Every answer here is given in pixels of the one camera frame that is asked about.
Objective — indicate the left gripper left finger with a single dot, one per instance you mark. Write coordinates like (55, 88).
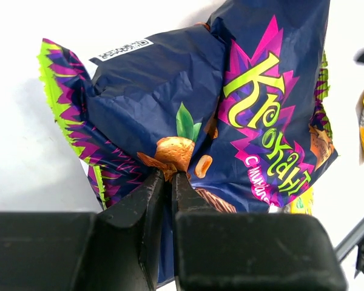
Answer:
(122, 252)

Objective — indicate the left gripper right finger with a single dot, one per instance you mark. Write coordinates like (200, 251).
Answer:
(248, 251)

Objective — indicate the purple Krokant snack bag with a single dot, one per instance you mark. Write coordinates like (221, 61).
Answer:
(235, 104)

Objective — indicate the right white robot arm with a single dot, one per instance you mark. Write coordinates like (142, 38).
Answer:
(355, 238)

